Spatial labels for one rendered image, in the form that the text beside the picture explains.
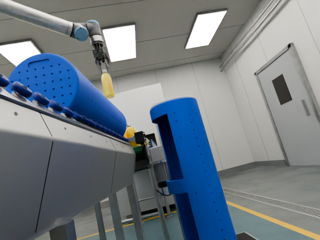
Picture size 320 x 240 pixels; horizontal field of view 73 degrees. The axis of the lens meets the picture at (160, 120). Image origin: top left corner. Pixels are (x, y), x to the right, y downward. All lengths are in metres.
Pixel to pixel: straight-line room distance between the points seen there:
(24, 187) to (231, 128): 6.16
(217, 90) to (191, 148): 5.60
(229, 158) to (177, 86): 2.50
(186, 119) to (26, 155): 0.80
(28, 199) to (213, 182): 0.84
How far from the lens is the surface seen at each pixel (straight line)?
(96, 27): 1.72
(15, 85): 0.59
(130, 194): 1.62
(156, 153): 1.75
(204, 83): 6.59
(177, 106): 1.12
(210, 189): 1.12
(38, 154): 0.53
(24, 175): 0.51
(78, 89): 0.85
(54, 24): 1.54
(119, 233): 1.68
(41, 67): 0.95
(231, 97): 6.71
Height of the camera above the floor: 0.72
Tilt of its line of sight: 11 degrees up
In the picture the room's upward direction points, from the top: 14 degrees counter-clockwise
